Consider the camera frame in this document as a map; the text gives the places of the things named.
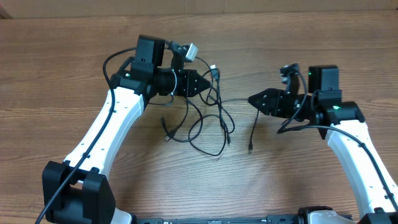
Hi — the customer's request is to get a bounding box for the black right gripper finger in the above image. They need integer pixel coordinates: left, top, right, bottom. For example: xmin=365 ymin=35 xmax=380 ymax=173
xmin=249 ymin=101 xmax=275 ymax=116
xmin=248 ymin=88 xmax=280 ymax=103

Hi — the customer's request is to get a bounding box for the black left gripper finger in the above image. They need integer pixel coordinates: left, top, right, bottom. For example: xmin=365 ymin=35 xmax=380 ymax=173
xmin=195 ymin=82 xmax=211 ymax=95
xmin=194 ymin=70 xmax=211 ymax=85

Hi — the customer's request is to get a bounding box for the braided black USB-C cable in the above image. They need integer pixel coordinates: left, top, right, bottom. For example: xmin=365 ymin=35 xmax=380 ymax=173
xmin=208 ymin=95 xmax=261 ymax=152

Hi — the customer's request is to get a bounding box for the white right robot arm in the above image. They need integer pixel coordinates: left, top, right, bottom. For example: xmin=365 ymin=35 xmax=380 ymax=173
xmin=248 ymin=63 xmax=397 ymax=223

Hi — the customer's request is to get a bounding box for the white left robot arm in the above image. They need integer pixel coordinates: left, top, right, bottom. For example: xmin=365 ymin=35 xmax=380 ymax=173
xmin=36 ymin=35 xmax=210 ymax=223

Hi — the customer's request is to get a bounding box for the thick black USB-A cable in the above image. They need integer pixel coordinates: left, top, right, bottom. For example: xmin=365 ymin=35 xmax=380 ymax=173
xmin=188 ymin=55 xmax=236 ymax=157

